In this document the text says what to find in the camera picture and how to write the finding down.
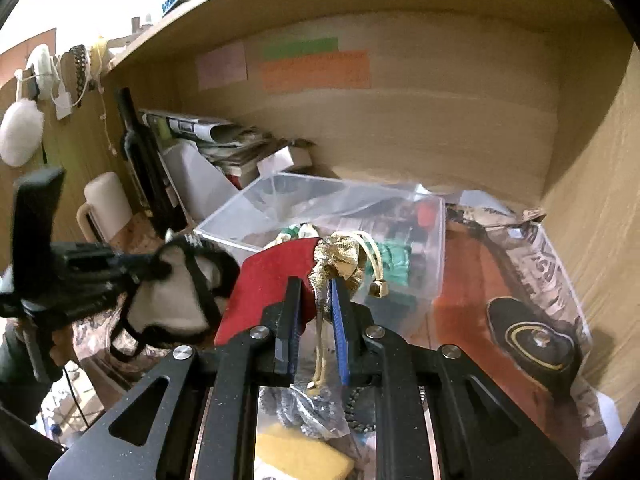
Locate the white pouch with black strap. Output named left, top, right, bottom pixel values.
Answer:
left=110, top=233, right=240, bottom=363

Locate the floral fabric scrunchie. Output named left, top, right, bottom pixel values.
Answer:
left=277, top=223, right=320, bottom=243

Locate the green sticky note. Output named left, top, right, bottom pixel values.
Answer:
left=262, top=37, right=340, bottom=61

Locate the orange sticky note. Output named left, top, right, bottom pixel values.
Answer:
left=259, top=50, right=371, bottom=93

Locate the black chain necklace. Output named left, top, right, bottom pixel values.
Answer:
left=67, top=44, right=90, bottom=109

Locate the gold drawstring pouch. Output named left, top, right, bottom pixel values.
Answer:
left=307, top=230, right=390, bottom=394

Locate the cream plastic mug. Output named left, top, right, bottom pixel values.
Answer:
left=76, top=171, right=134, bottom=243

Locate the silver grey mesh pouch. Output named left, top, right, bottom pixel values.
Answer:
left=258, top=385, right=350, bottom=441

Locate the white fluffy pompom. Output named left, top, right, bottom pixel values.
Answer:
left=0, top=99, right=44, bottom=168

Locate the pink sticky note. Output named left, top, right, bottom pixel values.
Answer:
left=195, top=41, right=247, bottom=91

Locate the yellow sponge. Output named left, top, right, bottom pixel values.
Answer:
left=254, top=425, right=355, bottom=480

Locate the clear plastic storage bin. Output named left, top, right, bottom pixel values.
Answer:
left=195, top=174, right=446, bottom=338

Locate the small white cardboard box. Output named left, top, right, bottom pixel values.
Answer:
left=257, top=145, right=312, bottom=177

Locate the red felt pouch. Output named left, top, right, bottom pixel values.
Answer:
left=214, top=237, right=320, bottom=346

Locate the green knitted cloth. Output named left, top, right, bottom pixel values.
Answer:
left=378, top=242, right=411, bottom=286

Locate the stack of newspapers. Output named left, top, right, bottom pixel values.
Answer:
left=139, top=110, right=282, bottom=180

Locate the dark wine bottle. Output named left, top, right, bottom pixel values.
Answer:
left=116, top=88, right=188, bottom=238

